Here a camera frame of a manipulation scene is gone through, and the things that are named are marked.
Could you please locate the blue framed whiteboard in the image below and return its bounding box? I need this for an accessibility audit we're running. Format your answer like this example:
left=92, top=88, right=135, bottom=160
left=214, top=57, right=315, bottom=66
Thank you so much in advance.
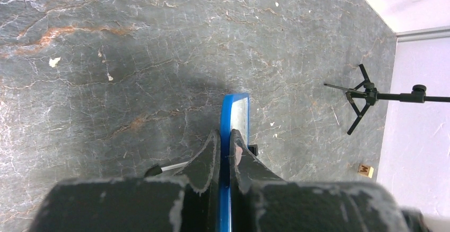
left=144, top=93, right=259, bottom=232

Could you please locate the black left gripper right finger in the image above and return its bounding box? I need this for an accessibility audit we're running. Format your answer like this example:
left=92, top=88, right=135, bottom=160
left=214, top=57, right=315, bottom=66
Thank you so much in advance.
left=230, top=130, right=429, bottom=231

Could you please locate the black tripod stand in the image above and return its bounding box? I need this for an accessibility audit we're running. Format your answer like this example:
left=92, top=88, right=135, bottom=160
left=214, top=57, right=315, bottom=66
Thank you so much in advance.
left=324, top=64, right=449, bottom=135

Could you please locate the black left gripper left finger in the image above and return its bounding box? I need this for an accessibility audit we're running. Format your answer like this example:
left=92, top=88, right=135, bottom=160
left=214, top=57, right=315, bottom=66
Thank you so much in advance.
left=30, top=130, right=221, bottom=231

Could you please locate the small wooden cube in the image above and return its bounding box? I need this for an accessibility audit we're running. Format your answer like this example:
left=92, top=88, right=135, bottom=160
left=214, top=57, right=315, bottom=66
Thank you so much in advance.
left=358, top=164, right=375, bottom=178

